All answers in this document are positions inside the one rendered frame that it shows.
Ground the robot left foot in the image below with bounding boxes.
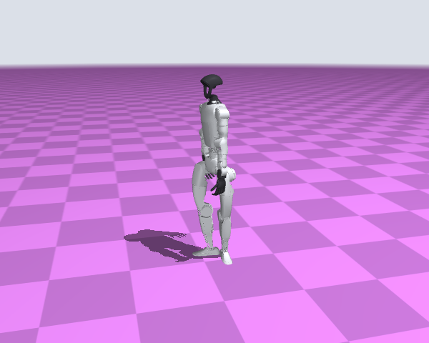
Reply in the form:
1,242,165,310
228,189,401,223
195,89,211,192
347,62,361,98
220,249,232,264

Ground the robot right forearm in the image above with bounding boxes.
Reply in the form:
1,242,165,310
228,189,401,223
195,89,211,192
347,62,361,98
200,136,209,157

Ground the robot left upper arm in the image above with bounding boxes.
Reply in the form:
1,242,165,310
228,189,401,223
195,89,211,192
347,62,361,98
214,106,230,149

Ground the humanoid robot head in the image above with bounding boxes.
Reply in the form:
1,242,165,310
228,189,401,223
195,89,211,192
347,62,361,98
200,74,223,105

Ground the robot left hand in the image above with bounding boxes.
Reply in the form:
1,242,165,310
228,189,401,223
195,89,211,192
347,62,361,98
210,169,226,196

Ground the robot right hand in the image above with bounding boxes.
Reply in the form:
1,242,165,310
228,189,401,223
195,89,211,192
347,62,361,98
202,155,216,179

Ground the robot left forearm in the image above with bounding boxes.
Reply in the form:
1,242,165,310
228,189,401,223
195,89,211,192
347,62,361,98
217,139,228,176

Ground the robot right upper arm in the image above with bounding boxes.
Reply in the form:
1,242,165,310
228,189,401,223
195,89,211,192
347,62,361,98
199,104,204,138

